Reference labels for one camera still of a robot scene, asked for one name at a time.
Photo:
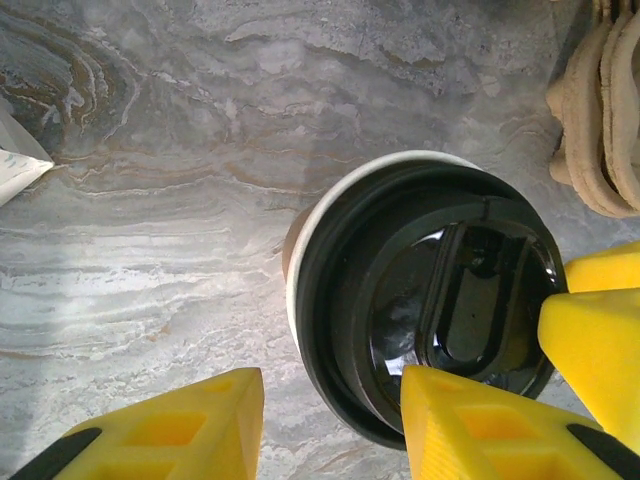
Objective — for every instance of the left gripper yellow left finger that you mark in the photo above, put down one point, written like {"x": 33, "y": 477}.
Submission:
{"x": 190, "y": 440}

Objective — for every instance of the white cartoon print paper bag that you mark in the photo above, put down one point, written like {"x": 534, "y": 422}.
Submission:
{"x": 15, "y": 170}

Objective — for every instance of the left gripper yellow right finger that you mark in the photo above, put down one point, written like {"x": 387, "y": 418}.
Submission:
{"x": 475, "y": 440}

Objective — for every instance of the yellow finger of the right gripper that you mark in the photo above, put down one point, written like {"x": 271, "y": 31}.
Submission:
{"x": 600, "y": 360}
{"x": 610, "y": 270}

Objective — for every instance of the black plastic cup lid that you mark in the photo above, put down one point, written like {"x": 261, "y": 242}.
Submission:
{"x": 390, "y": 280}

